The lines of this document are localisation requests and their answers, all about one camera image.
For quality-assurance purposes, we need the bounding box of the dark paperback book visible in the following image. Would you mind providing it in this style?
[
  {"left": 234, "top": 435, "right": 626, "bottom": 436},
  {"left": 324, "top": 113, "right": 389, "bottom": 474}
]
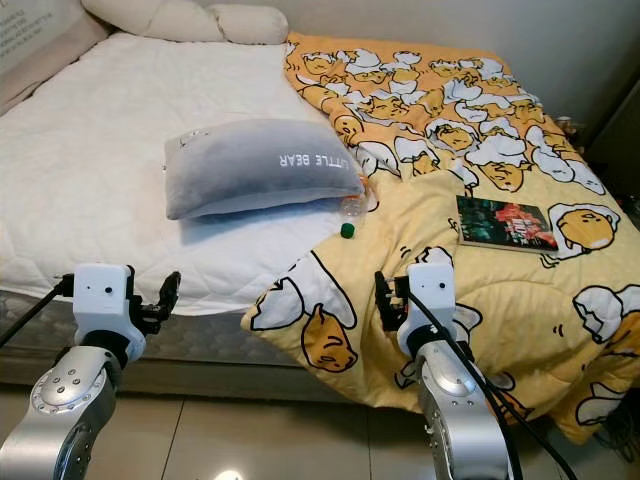
[{"left": 456, "top": 195, "right": 560, "bottom": 254}]

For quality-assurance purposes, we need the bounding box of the grey plush pillow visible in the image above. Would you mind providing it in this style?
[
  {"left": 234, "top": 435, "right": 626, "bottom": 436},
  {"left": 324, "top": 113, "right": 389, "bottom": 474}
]
[{"left": 164, "top": 118, "right": 365, "bottom": 221}]

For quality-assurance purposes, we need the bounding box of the yellow egg print blanket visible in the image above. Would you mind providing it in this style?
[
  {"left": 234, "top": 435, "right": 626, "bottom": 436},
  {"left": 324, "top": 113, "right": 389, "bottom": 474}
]
[{"left": 240, "top": 32, "right": 640, "bottom": 447}]

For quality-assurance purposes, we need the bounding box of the clear bottle with green cap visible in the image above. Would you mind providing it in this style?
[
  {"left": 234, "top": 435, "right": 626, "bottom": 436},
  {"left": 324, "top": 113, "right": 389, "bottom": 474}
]
[{"left": 337, "top": 192, "right": 367, "bottom": 240}]

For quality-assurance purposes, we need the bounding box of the white quilted mattress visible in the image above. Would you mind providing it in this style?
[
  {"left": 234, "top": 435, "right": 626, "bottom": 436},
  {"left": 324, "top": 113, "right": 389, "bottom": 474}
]
[{"left": 0, "top": 32, "right": 373, "bottom": 367}]

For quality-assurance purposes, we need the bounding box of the cream knotted long pillow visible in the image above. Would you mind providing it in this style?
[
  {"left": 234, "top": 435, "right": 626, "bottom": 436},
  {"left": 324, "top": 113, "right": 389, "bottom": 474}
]
[{"left": 80, "top": 0, "right": 290, "bottom": 47}]

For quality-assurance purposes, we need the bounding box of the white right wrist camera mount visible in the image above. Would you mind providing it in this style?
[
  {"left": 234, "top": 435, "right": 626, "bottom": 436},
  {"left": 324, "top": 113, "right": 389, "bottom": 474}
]
[{"left": 406, "top": 261, "right": 459, "bottom": 335}]

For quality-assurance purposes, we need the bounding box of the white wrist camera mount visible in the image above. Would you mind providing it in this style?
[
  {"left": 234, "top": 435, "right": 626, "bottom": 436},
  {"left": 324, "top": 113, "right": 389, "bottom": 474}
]
[
  {"left": 72, "top": 263, "right": 134, "bottom": 347},
  {"left": 406, "top": 261, "right": 459, "bottom": 335}
]

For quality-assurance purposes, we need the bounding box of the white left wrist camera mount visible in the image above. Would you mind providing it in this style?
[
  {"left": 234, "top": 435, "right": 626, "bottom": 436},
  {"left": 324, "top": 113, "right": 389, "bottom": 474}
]
[{"left": 72, "top": 263, "right": 134, "bottom": 347}]

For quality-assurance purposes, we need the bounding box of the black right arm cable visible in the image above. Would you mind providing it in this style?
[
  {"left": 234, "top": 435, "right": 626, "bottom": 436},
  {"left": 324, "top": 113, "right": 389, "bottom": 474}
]
[{"left": 410, "top": 288, "right": 579, "bottom": 480}]

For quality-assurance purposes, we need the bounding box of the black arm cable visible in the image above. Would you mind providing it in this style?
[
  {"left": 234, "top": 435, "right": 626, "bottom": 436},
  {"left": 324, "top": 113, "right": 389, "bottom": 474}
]
[
  {"left": 0, "top": 278, "right": 75, "bottom": 349},
  {"left": 410, "top": 288, "right": 579, "bottom": 480}
]

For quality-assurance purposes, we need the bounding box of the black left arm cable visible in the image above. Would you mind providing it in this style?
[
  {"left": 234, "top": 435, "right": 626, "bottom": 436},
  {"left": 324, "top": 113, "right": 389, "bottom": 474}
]
[{"left": 0, "top": 278, "right": 75, "bottom": 349}]

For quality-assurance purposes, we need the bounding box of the beige padded bed rail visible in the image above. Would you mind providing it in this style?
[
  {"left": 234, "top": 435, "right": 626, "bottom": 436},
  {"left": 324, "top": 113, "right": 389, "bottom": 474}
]
[{"left": 0, "top": 12, "right": 113, "bottom": 113}]

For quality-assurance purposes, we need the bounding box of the grey lettered wall poster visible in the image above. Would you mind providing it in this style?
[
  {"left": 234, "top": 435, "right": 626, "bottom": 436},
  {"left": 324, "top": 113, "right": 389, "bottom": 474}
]
[{"left": 0, "top": 0, "right": 93, "bottom": 73}]

